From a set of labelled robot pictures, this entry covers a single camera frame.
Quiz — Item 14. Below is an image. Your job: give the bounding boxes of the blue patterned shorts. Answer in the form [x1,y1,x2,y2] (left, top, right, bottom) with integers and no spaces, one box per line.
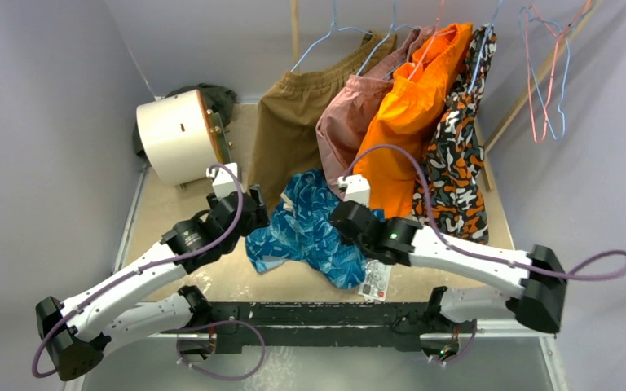
[245,169,368,289]

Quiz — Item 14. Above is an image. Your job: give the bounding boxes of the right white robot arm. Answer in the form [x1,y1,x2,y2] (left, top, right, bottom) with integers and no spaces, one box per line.
[329,201,567,334]

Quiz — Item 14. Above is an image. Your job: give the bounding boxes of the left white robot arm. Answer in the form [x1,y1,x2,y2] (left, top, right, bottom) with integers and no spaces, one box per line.
[31,185,269,381]

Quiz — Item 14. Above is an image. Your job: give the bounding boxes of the orange shorts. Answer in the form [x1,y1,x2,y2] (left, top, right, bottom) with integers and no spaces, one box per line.
[353,22,474,217]

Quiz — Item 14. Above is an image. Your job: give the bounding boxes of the camouflage patterned shorts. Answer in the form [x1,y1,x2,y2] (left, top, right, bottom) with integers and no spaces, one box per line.
[412,24,497,244]

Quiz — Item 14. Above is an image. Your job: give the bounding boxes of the pink shorts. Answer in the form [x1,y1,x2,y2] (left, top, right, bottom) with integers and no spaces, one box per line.
[315,27,435,200]

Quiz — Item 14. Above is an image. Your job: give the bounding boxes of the brown shorts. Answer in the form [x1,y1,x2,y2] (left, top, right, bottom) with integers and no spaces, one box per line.
[248,33,397,215]

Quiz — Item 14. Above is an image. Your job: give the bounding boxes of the white printed card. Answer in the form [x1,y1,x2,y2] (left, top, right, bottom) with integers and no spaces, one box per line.
[357,260,392,303]

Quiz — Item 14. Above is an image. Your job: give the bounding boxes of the white cylindrical drum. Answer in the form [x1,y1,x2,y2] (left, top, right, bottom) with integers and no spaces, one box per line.
[136,87,233,187]

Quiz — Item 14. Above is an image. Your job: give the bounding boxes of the dark green cloth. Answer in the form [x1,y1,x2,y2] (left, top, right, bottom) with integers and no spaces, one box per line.
[132,83,237,163]

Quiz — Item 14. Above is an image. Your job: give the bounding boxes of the wooden diagonal rack bar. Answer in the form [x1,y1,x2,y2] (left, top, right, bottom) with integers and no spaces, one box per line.
[483,0,606,155]

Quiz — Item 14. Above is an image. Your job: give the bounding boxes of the wooden rack pole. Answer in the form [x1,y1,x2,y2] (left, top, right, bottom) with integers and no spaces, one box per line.
[290,0,300,64]

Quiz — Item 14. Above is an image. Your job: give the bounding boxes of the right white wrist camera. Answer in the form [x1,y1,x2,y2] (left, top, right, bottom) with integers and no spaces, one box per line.
[337,174,371,207]

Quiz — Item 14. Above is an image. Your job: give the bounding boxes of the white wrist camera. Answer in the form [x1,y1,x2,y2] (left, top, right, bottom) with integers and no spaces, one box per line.
[337,174,371,207]
[205,162,243,200]

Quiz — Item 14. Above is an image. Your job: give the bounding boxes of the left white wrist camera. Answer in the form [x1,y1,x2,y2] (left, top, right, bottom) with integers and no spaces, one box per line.
[205,162,243,200]

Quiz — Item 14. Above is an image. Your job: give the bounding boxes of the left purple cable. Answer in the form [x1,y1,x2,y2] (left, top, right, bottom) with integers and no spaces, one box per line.
[31,162,246,379]

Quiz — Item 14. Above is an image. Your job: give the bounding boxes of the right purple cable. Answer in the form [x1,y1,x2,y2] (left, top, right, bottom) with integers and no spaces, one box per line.
[342,144,626,283]

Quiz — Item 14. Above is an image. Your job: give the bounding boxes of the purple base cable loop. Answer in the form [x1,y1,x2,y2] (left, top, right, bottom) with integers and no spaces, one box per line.
[175,319,267,382]

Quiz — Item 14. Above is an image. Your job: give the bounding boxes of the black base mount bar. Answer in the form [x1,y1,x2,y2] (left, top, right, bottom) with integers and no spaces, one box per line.
[207,302,475,354]

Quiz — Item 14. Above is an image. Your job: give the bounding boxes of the blue wire hanger left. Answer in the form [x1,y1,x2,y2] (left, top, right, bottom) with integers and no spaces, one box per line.
[289,0,372,73]

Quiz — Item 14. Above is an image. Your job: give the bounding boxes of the aluminium frame rail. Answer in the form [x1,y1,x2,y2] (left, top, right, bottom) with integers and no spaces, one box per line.
[64,167,568,391]

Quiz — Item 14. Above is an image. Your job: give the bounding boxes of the empty pink wire hanger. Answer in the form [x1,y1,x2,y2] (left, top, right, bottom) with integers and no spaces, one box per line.
[522,0,595,144]

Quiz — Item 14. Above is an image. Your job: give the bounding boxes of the empty blue wire hanger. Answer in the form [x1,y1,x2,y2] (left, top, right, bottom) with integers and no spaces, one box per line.
[518,0,597,143]

